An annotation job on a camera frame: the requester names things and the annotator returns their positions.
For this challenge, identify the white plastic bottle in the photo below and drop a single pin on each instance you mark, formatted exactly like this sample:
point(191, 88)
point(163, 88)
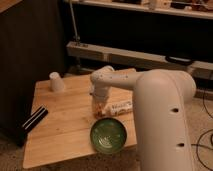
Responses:
point(118, 108)

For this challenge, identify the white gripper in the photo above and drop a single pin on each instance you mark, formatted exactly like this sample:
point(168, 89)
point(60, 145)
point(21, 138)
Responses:
point(98, 102)

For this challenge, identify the grey metal beam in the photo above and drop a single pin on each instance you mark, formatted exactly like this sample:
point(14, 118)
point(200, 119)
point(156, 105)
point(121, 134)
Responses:
point(137, 59)

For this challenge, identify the metal pole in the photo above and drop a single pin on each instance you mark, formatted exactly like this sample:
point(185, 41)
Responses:
point(76, 35)

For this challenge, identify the wooden table board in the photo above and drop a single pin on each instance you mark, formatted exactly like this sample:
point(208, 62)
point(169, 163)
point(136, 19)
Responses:
point(64, 133)

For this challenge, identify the upper shelf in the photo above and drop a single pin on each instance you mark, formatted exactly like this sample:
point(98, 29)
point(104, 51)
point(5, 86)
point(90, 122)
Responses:
point(144, 8)

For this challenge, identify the black handle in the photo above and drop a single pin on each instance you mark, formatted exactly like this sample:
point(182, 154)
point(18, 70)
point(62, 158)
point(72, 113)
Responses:
point(180, 61)

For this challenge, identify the green bowl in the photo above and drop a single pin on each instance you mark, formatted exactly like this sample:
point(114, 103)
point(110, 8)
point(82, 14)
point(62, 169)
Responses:
point(108, 136)

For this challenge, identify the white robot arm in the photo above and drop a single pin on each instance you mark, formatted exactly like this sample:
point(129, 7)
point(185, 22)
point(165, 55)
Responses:
point(159, 98)

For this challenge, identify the white paper cup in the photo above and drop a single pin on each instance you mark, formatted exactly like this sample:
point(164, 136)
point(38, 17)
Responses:
point(56, 82)

